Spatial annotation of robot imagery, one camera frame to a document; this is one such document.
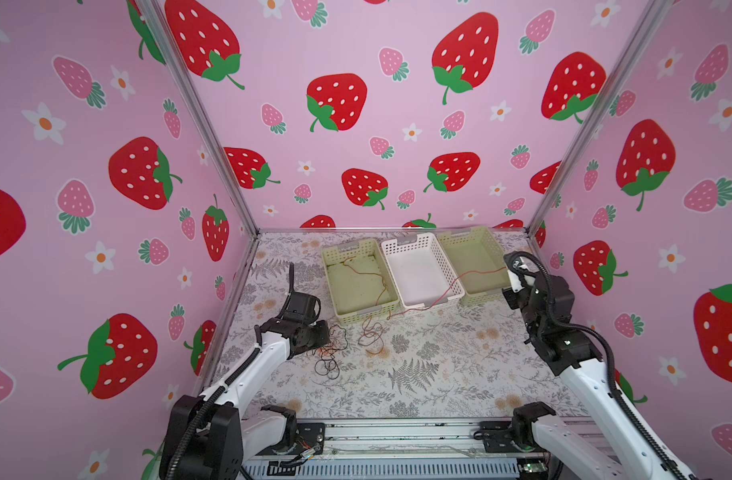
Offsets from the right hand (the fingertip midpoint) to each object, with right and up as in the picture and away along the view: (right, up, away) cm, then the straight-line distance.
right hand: (524, 268), depth 73 cm
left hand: (-52, -20, +13) cm, 57 cm away
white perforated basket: (-22, -3, +35) cm, 41 cm away
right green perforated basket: (+1, +1, +38) cm, 38 cm away
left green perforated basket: (-43, -5, +34) cm, 55 cm away
